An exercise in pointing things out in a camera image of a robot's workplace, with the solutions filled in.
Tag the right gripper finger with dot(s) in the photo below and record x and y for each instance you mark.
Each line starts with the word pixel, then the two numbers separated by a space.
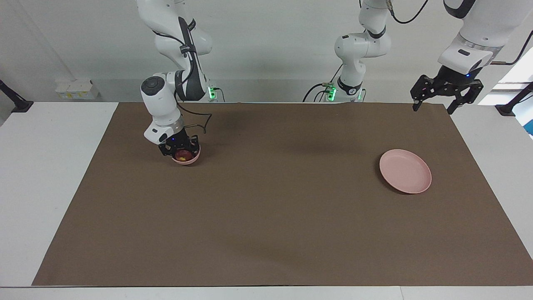
pixel 165 150
pixel 195 143

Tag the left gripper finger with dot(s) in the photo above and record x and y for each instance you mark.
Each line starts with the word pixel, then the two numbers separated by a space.
pixel 468 95
pixel 422 89

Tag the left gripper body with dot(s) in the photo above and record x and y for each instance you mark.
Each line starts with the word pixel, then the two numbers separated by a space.
pixel 454 79

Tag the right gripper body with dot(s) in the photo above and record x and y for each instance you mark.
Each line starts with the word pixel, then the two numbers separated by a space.
pixel 180 136

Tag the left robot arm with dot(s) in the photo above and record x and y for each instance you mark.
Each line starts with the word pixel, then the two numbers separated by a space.
pixel 354 50

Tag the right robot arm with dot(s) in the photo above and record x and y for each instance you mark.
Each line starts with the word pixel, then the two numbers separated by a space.
pixel 160 100

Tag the pink bowl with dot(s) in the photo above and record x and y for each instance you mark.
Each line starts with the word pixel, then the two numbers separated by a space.
pixel 195 157

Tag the red apple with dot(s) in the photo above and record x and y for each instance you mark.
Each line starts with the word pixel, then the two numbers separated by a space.
pixel 183 156

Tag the pink plate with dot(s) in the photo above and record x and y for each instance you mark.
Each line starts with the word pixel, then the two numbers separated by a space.
pixel 404 171

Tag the black stand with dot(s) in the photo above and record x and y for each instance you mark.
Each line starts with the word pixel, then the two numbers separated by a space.
pixel 18 104
pixel 510 107

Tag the white box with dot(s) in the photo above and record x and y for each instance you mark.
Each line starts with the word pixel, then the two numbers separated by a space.
pixel 77 89

